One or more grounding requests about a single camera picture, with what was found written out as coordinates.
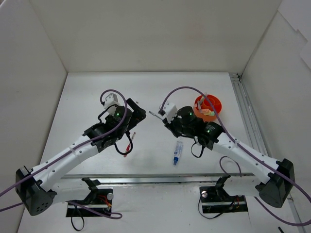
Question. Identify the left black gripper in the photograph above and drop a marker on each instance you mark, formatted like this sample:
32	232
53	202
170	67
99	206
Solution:
137	112

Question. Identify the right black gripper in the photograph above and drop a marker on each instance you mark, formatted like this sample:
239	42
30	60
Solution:
168	124

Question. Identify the red pen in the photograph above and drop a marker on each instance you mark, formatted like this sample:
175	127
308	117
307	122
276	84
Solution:
129	147

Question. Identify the blue pen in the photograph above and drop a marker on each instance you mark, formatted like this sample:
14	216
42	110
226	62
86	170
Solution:
155	115

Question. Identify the yellow highlighter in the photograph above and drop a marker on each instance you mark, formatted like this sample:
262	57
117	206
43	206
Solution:
207	112

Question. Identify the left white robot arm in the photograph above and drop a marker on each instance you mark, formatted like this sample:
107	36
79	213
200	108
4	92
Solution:
42	186

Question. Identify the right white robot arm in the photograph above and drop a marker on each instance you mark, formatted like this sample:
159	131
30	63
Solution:
273	174

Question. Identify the orange round container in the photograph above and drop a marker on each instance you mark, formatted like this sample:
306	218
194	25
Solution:
213	103

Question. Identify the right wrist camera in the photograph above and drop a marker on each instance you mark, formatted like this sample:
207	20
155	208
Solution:
168	112

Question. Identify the aluminium rail frame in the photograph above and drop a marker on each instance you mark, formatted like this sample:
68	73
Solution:
162	198

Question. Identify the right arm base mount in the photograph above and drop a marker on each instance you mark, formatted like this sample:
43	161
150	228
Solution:
218	202

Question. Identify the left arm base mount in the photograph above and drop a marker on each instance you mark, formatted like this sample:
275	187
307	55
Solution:
101	204

